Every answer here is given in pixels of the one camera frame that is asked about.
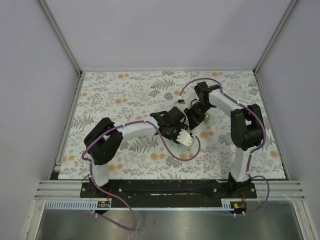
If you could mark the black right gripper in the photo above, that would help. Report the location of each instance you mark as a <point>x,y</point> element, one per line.
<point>193,120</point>

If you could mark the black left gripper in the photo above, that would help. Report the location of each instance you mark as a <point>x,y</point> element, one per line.
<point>180,126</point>

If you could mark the green bottle cap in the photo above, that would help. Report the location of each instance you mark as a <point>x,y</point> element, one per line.
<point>207,117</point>

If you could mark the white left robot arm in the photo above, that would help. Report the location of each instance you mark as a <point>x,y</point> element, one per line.
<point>105,138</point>

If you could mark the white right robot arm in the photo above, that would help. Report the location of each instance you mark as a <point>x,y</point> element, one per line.
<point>247,129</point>

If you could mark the floral table mat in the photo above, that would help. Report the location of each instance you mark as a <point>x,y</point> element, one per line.
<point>129,96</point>

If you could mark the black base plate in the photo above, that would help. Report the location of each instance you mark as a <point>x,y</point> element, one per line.
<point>167,190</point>

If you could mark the white cable duct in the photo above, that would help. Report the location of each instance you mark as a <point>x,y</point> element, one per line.
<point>90,204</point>

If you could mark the aluminium frame rail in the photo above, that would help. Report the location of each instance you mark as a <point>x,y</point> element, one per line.
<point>71,189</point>

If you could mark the left aluminium corner post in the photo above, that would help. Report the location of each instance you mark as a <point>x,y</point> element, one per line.
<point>58,33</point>

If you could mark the aluminium corner post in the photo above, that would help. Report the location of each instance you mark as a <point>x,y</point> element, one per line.
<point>58,33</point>
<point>275,35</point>

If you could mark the right aluminium corner post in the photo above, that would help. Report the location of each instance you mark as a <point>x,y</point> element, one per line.
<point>275,35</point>

